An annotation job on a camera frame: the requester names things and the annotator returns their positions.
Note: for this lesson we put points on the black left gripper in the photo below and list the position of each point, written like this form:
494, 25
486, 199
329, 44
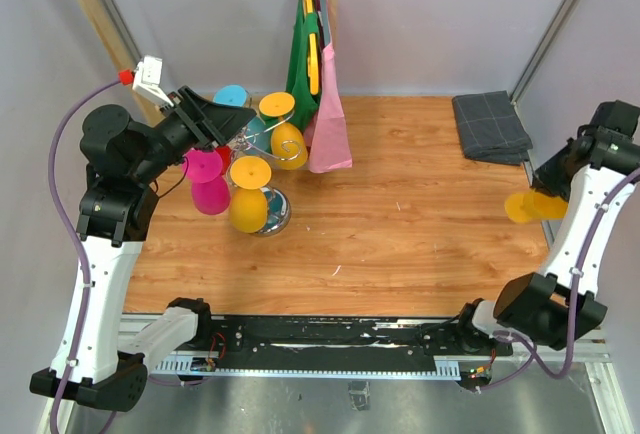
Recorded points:
210, 123

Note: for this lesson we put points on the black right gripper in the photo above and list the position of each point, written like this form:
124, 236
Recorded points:
544, 180

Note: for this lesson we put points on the red plastic wine glass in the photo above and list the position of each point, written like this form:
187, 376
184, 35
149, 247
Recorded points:
225, 153

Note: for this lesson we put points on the yellow wine glass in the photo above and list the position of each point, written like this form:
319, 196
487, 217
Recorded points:
282, 129
249, 206
532, 206

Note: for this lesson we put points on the magenta plastic wine glass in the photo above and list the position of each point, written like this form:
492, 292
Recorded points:
209, 189

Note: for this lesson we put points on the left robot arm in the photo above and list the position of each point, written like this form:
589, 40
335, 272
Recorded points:
124, 158

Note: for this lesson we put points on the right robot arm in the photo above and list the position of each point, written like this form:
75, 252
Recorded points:
596, 172

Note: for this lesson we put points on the chrome wine glass rack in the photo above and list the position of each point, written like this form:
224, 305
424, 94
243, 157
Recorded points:
279, 206

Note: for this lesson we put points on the folded dark grey cloth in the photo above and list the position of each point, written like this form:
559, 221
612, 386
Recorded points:
490, 130

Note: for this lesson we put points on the green tank top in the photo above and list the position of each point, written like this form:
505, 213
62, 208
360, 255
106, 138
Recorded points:
297, 84

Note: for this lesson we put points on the pink shirt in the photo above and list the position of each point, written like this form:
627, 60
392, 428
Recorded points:
327, 134

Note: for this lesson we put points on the yellow plastic hanger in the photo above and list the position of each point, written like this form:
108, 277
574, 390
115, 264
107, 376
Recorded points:
313, 67

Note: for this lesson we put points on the grey hanger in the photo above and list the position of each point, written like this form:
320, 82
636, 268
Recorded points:
323, 8

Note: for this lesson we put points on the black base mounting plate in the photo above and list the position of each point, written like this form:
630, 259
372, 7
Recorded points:
330, 346

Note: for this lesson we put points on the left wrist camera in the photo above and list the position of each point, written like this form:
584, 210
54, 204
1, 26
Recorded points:
145, 80

